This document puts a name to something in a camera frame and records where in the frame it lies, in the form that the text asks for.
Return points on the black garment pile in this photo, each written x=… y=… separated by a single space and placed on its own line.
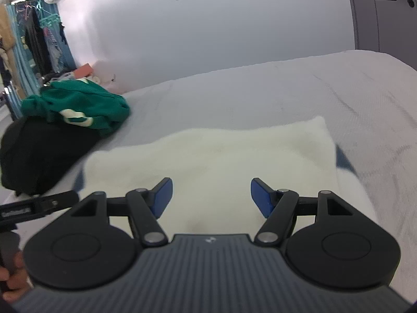
x=36 y=154

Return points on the green garment with cream letter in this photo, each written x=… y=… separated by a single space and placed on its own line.
x=81 y=103

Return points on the person's left hand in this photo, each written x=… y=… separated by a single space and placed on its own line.
x=18 y=282

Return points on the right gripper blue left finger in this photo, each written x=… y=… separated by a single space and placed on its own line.
x=145 y=207

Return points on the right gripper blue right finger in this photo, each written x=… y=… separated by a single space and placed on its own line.
x=278 y=207

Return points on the pink box on floor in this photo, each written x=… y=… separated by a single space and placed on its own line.
x=83 y=71

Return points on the hanging clothes on rack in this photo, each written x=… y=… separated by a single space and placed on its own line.
x=34 y=51

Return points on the grey bedroom door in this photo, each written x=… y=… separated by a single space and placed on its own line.
x=386 y=26

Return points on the cream white fleece garment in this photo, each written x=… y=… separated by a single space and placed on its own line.
x=212 y=170

